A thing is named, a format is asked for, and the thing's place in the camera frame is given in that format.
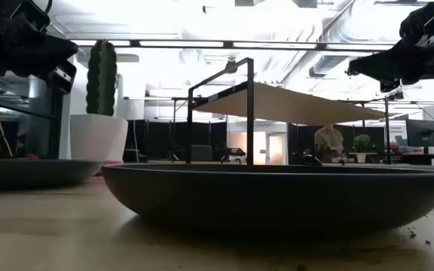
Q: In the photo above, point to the black ceiling spotlight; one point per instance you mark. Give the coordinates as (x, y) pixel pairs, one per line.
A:
(395, 95)

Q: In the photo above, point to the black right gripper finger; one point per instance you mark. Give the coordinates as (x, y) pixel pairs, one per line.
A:
(386, 64)
(390, 86)

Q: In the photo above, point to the dark computer monitor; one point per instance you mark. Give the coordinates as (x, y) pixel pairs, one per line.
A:
(420, 132)

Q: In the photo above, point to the black ceiling camera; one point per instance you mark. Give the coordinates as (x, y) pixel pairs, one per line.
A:
(231, 66)

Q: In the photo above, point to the person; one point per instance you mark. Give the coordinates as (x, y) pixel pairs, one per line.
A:
(328, 143)

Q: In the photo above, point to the white faceted plant pot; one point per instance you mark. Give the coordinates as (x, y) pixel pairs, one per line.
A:
(96, 137)

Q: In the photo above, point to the overhead light bar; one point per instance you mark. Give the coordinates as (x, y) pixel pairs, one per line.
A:
(269, 45)

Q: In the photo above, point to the silver ventilation duct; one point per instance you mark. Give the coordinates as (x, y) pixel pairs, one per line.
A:
(334, 64)

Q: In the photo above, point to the dark grey plate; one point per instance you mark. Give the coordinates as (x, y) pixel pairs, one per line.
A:
(32, 175)
(277, 199)

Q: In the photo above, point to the small green potted plant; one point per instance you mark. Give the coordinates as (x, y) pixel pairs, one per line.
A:
(362, 145)

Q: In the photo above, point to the tall green cactus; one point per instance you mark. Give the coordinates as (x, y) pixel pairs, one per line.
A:
(102, 79)

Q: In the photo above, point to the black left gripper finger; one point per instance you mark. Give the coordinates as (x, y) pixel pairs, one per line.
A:
(32, 54)
(63, 77)

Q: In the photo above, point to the grey office chair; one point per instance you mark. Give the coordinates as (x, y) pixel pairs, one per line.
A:
(201, 152)

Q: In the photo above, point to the black frame wooden shelf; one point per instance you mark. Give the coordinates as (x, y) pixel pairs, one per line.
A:
(277, 105)

